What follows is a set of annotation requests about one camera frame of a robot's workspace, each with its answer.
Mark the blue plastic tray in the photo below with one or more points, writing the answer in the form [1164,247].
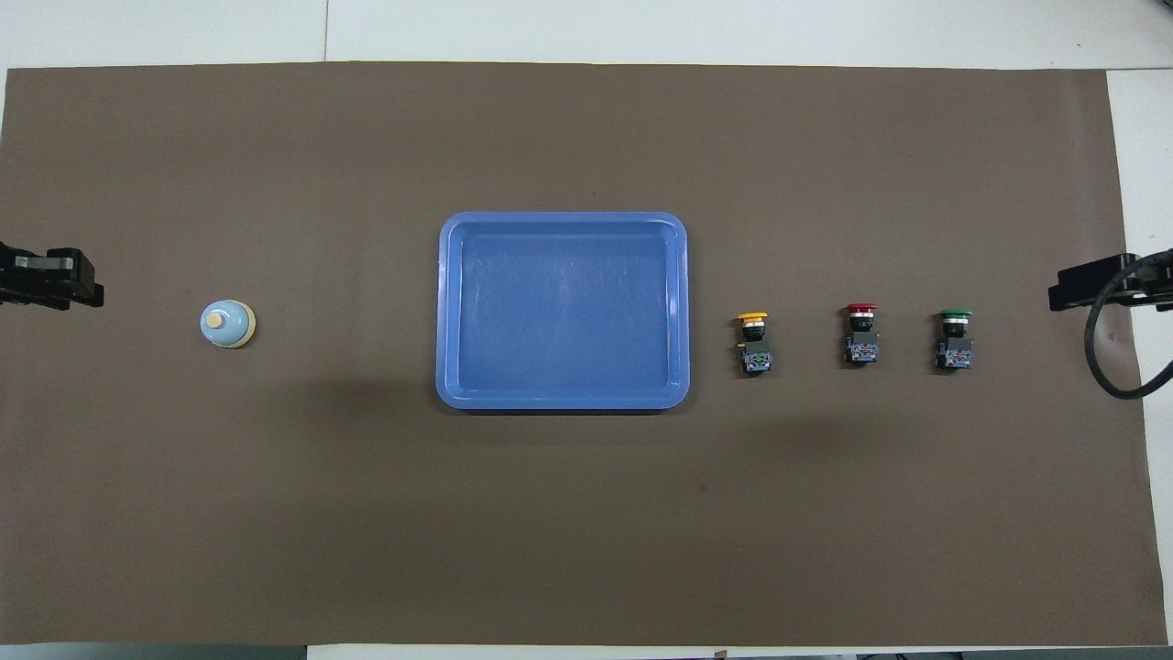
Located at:
[564,312]

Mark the red mushroom push button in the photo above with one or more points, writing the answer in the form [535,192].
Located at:
[861,344]

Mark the green mushroom push button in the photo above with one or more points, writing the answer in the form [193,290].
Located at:
[954,348]

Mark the brown paper table mat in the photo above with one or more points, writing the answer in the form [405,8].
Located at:
[586,532]

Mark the light blue call bell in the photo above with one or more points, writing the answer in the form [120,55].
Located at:
[226,324]

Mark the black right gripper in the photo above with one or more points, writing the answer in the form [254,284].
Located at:
[1150,280]

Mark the yellow mushroom push button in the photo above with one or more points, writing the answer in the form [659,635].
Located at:
[754,348]

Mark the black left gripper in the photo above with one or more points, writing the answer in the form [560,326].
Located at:
[23,280]

